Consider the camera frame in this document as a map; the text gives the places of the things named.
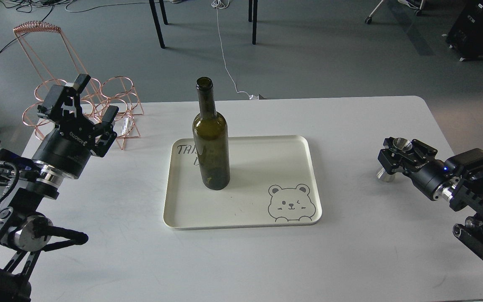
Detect office chair base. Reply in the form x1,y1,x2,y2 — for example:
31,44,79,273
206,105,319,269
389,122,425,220
364,0,427,25

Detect stainless steel jigger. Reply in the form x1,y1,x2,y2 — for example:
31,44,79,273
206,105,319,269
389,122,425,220
377,137,413,183

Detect dark green wine bottle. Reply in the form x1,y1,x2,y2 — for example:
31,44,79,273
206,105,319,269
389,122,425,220
192,77,231,190

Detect black floor cables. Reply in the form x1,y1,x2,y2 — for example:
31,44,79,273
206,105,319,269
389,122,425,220
0,0,150,81

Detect black table legs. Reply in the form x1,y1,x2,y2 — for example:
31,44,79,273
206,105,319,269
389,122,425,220
148,0,258,49

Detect black rolling cabinet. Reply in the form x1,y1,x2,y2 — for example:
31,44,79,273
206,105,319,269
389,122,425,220
445,0,483,59

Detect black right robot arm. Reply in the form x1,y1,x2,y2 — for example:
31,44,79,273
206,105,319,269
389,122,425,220
377,137,483,260

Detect copper wire bottle rack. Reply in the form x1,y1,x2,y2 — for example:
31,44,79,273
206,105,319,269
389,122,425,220
13,21,145,151

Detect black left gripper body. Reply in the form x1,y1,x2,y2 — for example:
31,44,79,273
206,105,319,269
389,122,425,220
32,123,96,179

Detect cream bear serving tray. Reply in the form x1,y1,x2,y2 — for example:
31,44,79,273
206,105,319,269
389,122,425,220
163,135,322,229

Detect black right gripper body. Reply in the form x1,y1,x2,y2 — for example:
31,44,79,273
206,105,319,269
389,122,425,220
409,160,461,201

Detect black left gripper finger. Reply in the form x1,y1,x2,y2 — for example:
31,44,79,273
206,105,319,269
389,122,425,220
37,74,92,126
93,106,119,157

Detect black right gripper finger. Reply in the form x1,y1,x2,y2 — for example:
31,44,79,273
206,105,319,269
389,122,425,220
378,137,411,174
408,139,438,169

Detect white floor cable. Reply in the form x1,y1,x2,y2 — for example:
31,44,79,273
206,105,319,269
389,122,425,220
211,0,259,100

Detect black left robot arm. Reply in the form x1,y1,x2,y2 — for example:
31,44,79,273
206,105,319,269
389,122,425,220
0,74,119,302

